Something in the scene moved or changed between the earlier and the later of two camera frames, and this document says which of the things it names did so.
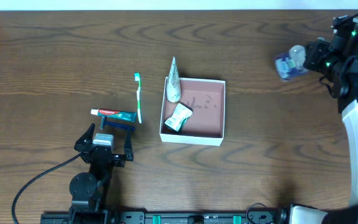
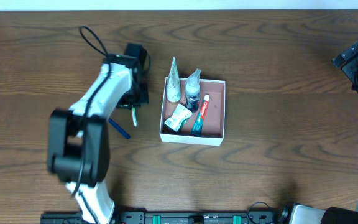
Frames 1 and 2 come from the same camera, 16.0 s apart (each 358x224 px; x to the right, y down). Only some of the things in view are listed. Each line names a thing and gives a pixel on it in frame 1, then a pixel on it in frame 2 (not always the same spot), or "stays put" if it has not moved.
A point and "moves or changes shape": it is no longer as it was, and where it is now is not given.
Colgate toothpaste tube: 130,116 -> 197,126
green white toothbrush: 137,77 moves or changes shape
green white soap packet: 181,115 stays put
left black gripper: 103,154 -> 140,97
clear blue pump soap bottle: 291,65 -> 192,91
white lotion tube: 173,93 stays put
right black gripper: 314,55 -> 348,56
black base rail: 161,217 stays put
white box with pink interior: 206,125 stays put
